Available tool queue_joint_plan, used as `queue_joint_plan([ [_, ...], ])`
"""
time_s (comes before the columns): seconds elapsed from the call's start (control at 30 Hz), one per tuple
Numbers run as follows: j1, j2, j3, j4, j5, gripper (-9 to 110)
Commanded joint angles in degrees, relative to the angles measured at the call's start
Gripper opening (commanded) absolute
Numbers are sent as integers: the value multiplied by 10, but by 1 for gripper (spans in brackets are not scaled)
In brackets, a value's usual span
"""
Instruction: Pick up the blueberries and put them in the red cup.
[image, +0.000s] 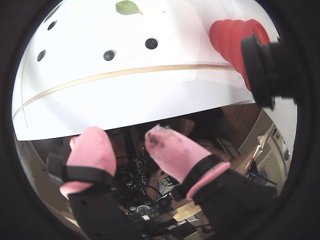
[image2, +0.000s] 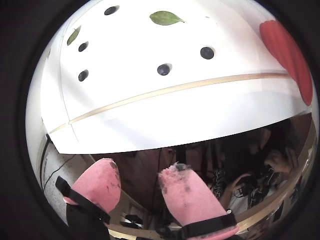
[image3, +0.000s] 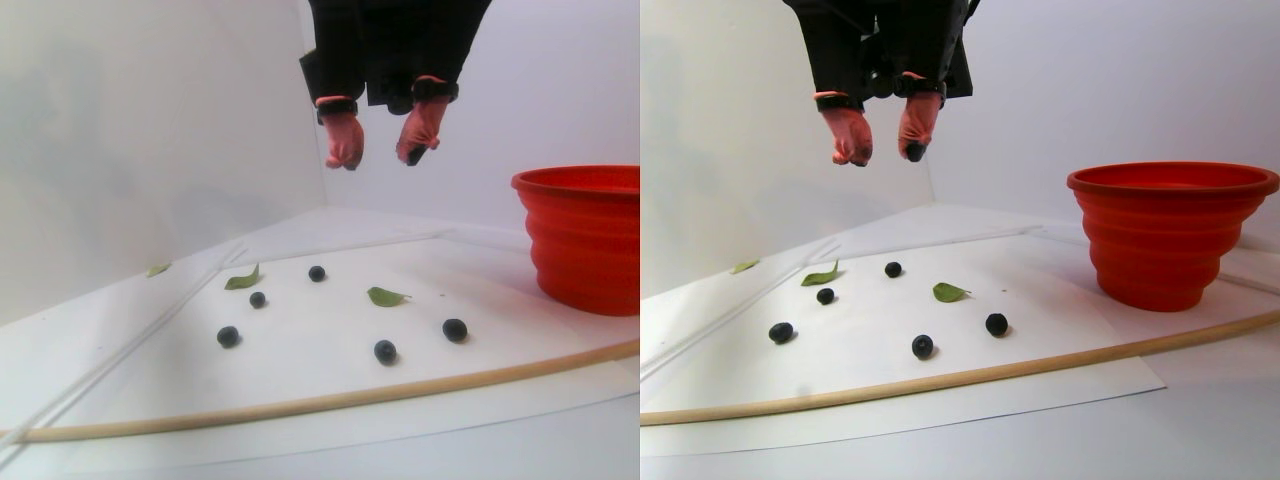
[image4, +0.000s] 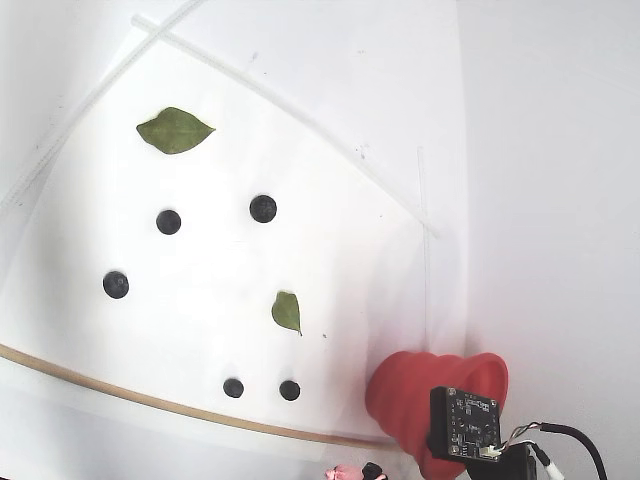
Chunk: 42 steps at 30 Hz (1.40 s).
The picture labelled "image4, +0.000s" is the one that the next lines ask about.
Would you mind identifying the pink-covered gripper finger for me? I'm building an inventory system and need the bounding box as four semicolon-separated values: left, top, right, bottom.
323;462;387;480

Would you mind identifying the red collapsible silicone cup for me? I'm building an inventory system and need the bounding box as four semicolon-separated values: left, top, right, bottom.
364;349;510;480

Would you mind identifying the thin wooden stick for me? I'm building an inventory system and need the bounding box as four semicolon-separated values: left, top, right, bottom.
0;342;401;451

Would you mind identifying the medium green leaf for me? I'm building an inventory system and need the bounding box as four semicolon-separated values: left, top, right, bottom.
271;290;303;337

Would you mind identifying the white paper sheet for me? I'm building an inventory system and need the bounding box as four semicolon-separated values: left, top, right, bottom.
0;37;432;469

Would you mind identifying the large green leaf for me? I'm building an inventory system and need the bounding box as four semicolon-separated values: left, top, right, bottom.
135;106;217;156

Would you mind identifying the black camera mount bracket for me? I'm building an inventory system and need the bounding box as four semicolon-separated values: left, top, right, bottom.
464;444;539;480

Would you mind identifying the black cable with white sleeve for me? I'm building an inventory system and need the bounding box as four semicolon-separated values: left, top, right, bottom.
528;442;566;480

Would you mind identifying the thick black cable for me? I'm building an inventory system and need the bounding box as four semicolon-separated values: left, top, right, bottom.
487;422;610;480

